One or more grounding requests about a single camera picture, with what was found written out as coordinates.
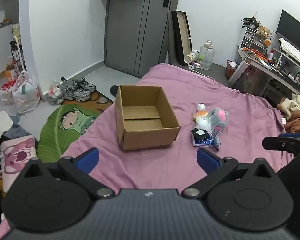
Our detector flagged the large white plastic bag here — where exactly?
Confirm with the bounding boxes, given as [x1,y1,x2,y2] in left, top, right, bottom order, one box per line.
[12,71,41,115]

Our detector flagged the grey plush toy pink ears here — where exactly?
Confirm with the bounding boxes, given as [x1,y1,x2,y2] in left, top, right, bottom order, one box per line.
[207,107,230,151]

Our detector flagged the white keyboard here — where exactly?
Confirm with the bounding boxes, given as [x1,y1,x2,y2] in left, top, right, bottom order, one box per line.
[278,37,300,71]

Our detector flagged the blue tissue pack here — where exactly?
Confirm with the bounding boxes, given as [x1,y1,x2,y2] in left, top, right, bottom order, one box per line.
[193,134,214,147]

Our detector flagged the red and white bag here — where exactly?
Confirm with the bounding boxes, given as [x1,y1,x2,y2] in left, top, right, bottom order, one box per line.
[0,79,17,105]

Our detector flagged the clear plastic bag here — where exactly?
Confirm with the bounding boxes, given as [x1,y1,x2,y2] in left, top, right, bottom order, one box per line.
[48,78,66,105]

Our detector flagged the white paper cup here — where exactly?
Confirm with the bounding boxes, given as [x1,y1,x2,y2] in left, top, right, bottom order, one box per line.
[185,51,199,64]

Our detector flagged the white wrapped tissue packet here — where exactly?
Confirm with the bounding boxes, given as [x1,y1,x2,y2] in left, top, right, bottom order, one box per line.
[195,103,213,132]

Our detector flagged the black and white soft item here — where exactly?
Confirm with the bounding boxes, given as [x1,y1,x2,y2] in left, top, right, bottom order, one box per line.
[191,128,209,142]

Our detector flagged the white rolling rack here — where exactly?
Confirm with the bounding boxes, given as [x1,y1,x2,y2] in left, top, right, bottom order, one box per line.
[10,36,26,73]

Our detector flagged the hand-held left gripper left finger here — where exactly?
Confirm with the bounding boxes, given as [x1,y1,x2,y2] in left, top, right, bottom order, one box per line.
[20,148,116,200]

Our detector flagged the grey door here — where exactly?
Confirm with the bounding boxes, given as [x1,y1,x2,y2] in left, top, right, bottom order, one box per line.
[104,0,183,78]

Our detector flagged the black monitor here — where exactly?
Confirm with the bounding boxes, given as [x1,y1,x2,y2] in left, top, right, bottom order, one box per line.
[276,9,300,54]

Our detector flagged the clear plastic water jug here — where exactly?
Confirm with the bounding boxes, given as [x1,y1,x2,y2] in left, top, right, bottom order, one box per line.
[198,40,215,70]

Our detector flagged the long black box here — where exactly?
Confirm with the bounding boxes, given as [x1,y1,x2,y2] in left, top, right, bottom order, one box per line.
[171,10,193,67]

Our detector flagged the brown cardboard box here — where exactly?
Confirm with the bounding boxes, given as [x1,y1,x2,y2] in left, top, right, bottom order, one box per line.
[115,85,182,151]

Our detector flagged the grey cloth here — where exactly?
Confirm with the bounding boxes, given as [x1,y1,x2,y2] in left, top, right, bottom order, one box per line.
[2,123,33,141]

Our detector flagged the beige fleece blanket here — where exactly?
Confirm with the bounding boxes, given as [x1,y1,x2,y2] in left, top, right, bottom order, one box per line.
[277,93,300,118]

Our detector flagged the green leaf cartoon rug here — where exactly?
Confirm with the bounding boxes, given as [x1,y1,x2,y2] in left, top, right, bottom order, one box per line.
[37,104,102,163]

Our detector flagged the white desk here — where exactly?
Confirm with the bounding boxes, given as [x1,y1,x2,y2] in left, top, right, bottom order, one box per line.
[228,45,300,98]

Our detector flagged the grey drawer organiser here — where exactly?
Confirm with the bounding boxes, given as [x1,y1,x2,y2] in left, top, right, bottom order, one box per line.
[241,27,257,49]

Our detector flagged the pink cartoon pillow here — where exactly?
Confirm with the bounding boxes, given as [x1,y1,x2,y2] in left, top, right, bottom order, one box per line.
[0,135,38,193]

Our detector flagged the white kitchen cabinet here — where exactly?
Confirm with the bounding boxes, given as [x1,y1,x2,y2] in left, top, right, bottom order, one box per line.
[0,22,14,81]

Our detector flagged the brown doormat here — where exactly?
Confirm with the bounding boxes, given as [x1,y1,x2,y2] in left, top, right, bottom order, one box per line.
[62,89,114,113]

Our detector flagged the clear desktop organiser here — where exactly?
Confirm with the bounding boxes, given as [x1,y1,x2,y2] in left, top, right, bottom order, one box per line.
[254,26,271,56]

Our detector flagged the grey sneaker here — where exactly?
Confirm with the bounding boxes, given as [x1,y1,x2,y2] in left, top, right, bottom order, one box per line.
[72,77,97,93]
[65,83,92,102]

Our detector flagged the pink bed sheet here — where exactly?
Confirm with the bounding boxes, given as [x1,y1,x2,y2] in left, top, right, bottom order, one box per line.
[0,63,295,240]

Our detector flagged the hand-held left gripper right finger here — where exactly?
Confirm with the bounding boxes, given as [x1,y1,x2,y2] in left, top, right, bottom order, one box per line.
[181,148,278,198]

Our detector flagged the white cloth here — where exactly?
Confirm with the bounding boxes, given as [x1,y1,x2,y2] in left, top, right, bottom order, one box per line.
[0,111,14,137]

